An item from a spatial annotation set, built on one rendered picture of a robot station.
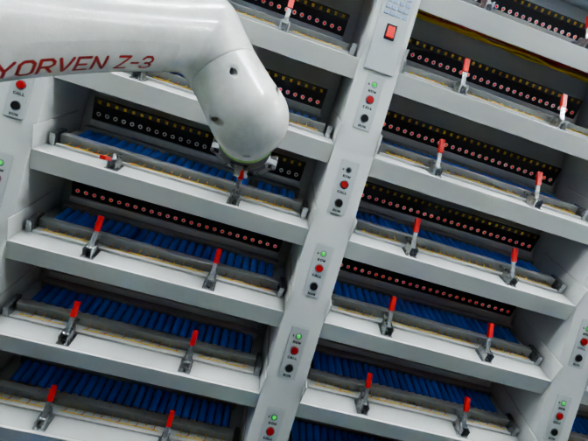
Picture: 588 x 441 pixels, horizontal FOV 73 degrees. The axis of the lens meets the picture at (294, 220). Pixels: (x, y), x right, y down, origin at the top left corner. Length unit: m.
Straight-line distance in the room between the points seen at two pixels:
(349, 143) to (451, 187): 0.26
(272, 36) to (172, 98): 0.25
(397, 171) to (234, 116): 0.53
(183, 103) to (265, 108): 0.42
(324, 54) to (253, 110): 0.46
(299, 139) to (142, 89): 0.35
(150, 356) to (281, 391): 0.31
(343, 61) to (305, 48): 0.09
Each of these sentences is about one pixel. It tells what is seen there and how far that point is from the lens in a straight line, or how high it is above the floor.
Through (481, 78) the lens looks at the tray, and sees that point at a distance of 1.27.
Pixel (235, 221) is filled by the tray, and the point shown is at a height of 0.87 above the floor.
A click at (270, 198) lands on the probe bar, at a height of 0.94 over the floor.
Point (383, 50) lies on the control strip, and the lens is 0.99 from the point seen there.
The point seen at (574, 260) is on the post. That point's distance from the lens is 1.27.
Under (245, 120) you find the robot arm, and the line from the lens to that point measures 0.52.
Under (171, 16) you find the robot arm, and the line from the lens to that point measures 0.53.
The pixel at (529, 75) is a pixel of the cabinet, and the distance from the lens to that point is 1.39.
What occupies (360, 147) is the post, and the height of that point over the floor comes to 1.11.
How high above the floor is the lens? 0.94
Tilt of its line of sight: 2 degrees down
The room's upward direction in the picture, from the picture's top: 17 degrees clockwise
